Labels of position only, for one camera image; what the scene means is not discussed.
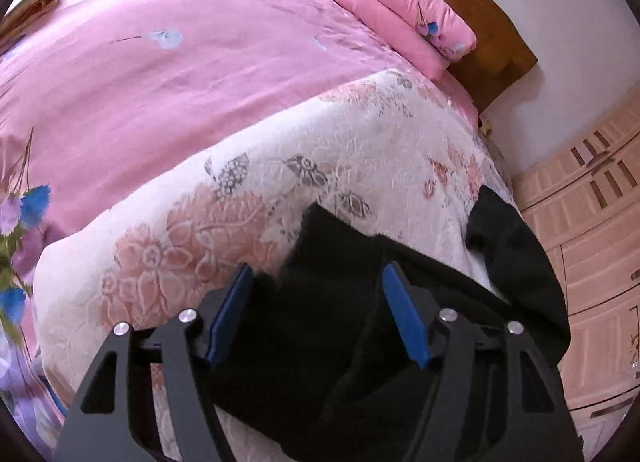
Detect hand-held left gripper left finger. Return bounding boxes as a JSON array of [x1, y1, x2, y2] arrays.
[[54, 262, 256, 462]]

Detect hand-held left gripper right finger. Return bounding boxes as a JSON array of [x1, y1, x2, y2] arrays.
[[381, 261, 586, 462]]

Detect white floral blanket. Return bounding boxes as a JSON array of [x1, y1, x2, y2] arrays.
[[32, 67, 521, 462]]

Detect pink wooden wardrobe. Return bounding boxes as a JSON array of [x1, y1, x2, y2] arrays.
[[512, 87, 640, 462]]

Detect pink floral bedsheet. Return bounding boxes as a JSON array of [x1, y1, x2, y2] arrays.
[[0, 0, 481, 448]]

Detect wooden headboard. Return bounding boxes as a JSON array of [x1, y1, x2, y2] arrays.
[[320, 0, 538, 116]]

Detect folded yellow blanket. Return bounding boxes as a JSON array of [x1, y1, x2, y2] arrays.
[[0, 0, 66, 43]]

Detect black pants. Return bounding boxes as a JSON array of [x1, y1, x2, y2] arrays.
[[207, 185, 573, 462]]

